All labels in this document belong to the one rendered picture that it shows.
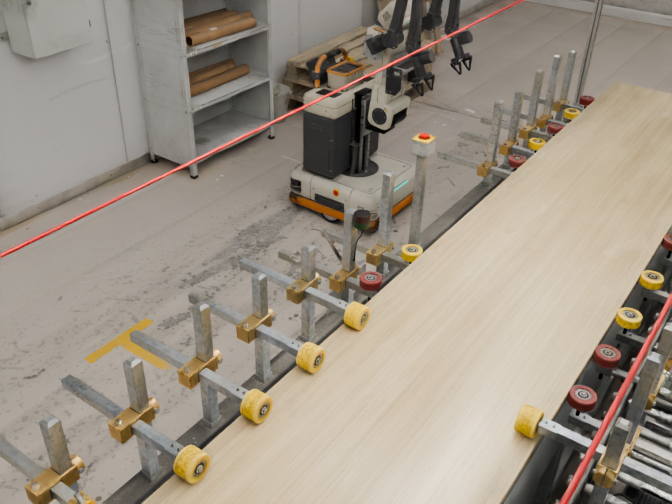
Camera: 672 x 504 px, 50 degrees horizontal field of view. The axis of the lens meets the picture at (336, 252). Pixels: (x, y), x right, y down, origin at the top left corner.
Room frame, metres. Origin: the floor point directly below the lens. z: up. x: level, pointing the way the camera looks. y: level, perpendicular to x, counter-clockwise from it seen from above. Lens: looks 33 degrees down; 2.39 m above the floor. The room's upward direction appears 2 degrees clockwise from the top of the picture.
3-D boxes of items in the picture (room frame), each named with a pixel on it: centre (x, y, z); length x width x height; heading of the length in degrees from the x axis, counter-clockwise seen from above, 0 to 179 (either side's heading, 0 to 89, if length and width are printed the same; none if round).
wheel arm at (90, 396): (1.35, 0.55, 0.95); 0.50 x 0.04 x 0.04; 56
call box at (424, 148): (2.62, -0.34, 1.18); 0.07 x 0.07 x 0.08; 56
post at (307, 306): (1.99, 0.09, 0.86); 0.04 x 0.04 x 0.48; 56
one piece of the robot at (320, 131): (4.28, -0.04, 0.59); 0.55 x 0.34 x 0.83; 146
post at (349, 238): (2.20, -0.05, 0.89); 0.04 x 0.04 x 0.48; 56
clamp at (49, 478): (1.15, 0.67, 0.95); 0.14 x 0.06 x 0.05; 146
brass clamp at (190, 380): (1.56, 0.39, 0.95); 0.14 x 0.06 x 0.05; 146
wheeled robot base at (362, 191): (4.22, -0.12, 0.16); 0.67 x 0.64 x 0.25; 56
